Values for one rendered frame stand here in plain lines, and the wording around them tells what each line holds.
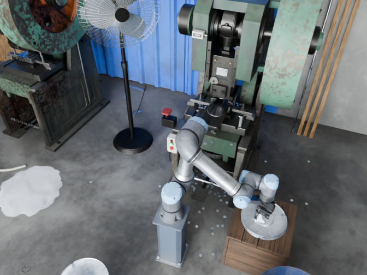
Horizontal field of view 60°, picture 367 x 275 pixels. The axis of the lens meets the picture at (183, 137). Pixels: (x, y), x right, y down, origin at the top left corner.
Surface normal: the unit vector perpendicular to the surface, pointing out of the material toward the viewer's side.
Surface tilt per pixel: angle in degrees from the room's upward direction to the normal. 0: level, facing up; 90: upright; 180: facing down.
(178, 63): 90
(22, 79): 0
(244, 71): 90
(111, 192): 0
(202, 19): 90
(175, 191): 7
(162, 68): 90
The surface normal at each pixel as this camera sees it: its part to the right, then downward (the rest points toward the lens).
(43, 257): 0.02, -0.76
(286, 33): -0.34, 0.26
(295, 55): -0.37, 0.45
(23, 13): 0.91, 0.28
